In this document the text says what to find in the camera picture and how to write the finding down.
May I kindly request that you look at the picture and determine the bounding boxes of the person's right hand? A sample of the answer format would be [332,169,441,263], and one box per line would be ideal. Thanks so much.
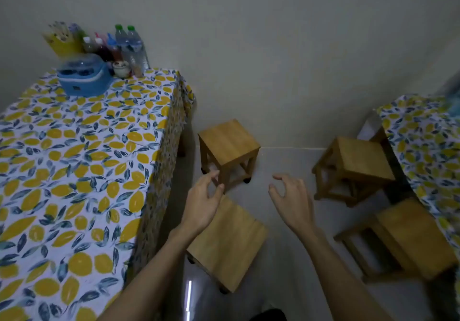
[268,173,320,239]

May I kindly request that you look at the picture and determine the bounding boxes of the person's left hand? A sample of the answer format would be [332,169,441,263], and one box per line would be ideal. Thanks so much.
[178,169,226,238]

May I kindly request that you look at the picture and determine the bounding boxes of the light wooden stool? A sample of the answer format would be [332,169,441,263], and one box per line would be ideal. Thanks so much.
[333,197,459,284]
[186,194,269,295]
[311,136,397,208]
[198,118,262,192]

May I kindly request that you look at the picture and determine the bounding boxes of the person's right forearm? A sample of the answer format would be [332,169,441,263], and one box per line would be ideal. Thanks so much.
[298,223,394,321]

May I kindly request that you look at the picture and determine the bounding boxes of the person's left forearm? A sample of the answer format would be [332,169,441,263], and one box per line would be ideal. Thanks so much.
[97,223,202,321]

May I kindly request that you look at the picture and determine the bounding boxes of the person's black trousers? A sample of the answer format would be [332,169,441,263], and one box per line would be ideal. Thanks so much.
[250,308,288,321]

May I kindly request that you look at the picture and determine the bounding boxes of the lemon print tablecloth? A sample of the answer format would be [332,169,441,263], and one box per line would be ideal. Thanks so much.
[376,94,460,257]
[0,67,196,321]

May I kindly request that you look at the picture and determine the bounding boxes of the small white ceramic jar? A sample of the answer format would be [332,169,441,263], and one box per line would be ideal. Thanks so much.
[112,60,131,79]

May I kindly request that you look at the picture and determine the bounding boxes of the blue box with clear lid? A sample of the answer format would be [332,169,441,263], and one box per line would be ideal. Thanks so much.
[445,80,460,117]
[57,53,114,97]

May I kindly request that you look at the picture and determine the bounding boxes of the sauce bottle with blue cap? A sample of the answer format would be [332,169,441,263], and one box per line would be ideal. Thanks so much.
[107,32,124,63]

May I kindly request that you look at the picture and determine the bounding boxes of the yellow chopstick holder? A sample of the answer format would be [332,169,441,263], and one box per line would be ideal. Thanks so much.
[43,31,81,58]

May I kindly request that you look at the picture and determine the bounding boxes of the bundle of wooden chopsticks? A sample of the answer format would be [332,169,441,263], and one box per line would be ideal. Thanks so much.
[48,21,72,39]

